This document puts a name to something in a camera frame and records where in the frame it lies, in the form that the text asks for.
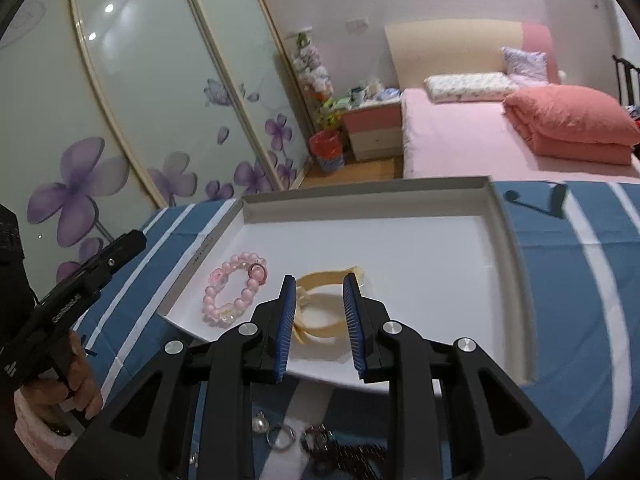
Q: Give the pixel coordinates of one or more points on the pink and cream nightstand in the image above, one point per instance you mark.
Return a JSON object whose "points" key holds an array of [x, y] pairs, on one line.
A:
{"points": [[372, 132]]}

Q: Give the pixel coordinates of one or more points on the trash bin with red bag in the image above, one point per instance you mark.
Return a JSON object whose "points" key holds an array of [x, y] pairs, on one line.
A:
{"points": [[326, 152]]}

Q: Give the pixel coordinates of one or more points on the folded salmon quilt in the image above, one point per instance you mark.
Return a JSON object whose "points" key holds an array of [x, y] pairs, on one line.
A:
{"points": [[565, 115]]}

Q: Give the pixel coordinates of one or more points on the bed with pink sheet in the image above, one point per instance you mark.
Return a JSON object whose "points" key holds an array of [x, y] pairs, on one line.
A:
{"points": [[460, 140]]}

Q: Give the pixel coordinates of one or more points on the white floral pillow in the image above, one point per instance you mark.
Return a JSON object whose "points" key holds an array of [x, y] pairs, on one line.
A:
{"points": [[467, 87]]}

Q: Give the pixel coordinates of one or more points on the floral sliding door wardrobe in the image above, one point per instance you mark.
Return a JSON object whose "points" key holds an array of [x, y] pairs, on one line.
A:
{"points": [[150, 85]]}

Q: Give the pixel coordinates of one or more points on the blue striped blanket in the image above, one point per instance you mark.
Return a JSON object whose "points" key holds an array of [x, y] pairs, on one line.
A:
{"points": [[560, 280]]}

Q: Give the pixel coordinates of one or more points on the cream and pink headboard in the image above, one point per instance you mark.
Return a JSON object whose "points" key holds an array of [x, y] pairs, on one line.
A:
{"points": [[450, 47]]}

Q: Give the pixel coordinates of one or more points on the white wall socket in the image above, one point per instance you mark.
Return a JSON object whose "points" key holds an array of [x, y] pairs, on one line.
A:
{"points": [[358, 26]]}

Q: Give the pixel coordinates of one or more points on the dark wooden chair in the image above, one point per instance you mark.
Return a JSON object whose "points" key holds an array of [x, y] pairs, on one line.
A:
{"points": [[625, 77]]}

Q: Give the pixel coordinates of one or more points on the white cardboard box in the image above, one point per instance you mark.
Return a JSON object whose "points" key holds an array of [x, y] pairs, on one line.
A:
{"points": [[410, 260]]}

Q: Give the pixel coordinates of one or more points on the pearl earring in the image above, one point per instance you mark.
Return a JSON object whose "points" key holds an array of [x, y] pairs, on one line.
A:
{"points": [[260, 424]]}

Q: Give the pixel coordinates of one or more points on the purple floral pillow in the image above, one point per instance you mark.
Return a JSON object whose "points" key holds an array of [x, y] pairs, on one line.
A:
{"points": [[525, 65]]}

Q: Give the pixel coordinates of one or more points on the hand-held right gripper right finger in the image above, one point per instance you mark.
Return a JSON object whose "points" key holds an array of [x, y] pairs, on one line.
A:
{"points": [[352, 332]]}

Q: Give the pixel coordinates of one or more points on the person's left hand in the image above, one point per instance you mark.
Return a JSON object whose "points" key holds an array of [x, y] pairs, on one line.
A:
{"points": [[85, 385]]}

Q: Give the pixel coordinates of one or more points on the stack of plush toys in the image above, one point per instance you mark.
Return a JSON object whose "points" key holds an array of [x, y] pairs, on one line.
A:
{"points": [[312, 67]]}

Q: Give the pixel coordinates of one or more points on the yellow bangle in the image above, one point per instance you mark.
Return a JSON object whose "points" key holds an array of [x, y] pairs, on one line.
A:
{"points": [[325, 278]]}

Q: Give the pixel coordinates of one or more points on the yellow green artificial flowers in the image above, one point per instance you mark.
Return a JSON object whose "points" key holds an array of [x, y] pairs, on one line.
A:
{"points": [[331, 112]]}

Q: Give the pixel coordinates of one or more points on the person's left forearm pink sleeve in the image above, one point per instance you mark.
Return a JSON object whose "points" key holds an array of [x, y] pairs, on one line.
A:
{"points": [[35, 430]]}

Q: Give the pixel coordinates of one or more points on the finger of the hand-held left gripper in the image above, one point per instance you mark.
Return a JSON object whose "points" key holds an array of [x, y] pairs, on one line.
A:
{"points": [[117, 252]]}

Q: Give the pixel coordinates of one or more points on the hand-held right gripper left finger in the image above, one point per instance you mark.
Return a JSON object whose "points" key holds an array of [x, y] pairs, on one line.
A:
{"points": [[283, 332]]}

